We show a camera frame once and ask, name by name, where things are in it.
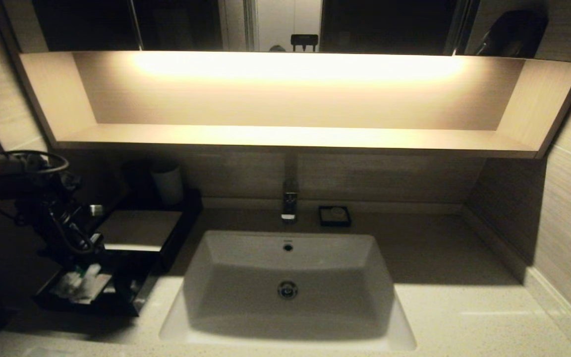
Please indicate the mirror cabinet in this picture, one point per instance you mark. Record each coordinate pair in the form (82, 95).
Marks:
(389, 25)

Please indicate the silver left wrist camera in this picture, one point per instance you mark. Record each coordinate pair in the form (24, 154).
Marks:
(97, 210)

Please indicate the chrome faucet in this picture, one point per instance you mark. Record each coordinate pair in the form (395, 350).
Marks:
(289, 203)

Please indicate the small black bracket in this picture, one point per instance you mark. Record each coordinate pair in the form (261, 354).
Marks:
(304, 40)

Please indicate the white green toiletry packet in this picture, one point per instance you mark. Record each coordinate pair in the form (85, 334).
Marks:
(89, 272)

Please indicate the clear toothbrush packet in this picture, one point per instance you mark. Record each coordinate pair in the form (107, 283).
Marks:
(92, 292)

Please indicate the black soap dish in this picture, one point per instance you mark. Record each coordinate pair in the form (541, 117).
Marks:
(321, 223)

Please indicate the black cup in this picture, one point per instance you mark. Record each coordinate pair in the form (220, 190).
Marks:
(137, 178)

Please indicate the wooden wall niche shelf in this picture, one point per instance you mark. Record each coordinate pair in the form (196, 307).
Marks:
(285, 135)

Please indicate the white ceramic sink basin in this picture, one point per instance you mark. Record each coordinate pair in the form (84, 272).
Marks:
(246, 297)

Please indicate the white cup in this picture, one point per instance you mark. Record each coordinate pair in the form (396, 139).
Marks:
(168, 186)

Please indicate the chrome sink drain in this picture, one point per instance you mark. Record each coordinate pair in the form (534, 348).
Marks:
(288, 290)

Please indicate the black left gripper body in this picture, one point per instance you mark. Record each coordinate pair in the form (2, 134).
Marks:
(65, 230)

